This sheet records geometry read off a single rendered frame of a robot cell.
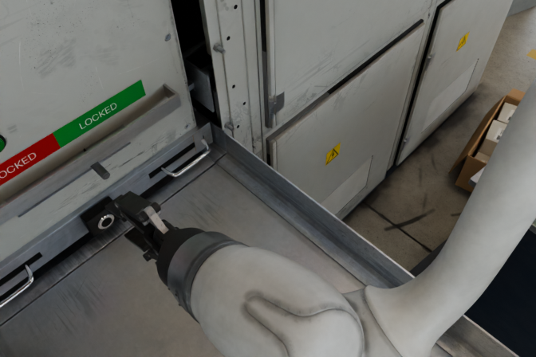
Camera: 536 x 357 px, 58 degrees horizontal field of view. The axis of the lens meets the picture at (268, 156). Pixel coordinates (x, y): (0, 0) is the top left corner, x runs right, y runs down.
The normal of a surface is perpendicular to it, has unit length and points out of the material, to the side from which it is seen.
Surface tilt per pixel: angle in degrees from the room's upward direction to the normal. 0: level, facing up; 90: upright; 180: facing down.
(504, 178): 68
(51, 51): 90
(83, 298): 0
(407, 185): 0
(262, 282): 23
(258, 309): 29
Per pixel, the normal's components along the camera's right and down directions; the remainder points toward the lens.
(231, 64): 0.71, 0.54
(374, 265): -0.70, 0.56
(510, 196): -0.48, 0.36
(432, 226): -0.03, -0.63
